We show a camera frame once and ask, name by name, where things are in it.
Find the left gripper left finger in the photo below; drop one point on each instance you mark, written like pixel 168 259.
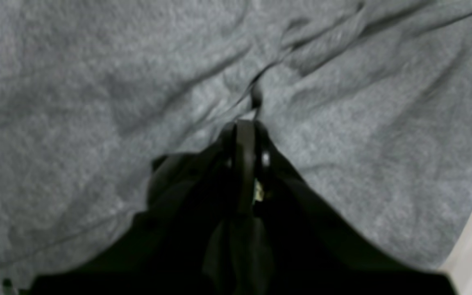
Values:
pixel 163 251

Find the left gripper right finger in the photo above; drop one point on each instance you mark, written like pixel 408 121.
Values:
pixel 316 252

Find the grey t-shirt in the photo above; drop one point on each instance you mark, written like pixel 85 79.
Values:
pixel 371 100

